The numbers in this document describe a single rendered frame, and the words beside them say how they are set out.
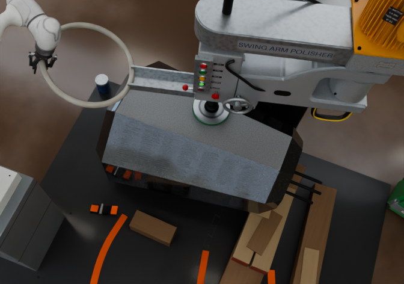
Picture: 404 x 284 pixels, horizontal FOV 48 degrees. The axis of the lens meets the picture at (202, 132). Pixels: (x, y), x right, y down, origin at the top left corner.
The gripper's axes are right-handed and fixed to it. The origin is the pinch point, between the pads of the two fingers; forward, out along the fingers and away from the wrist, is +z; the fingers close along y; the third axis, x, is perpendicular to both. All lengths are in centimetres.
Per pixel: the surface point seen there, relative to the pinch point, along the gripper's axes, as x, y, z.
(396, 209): -81, 242, 15
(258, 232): -86, 137, 37
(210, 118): -25, 91, -5
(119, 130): -23, 47, 25
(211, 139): -36, 92, -1
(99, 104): -22.7, 26.8, -9.8
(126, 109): -12, 50, 18
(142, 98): -6, 59, 15
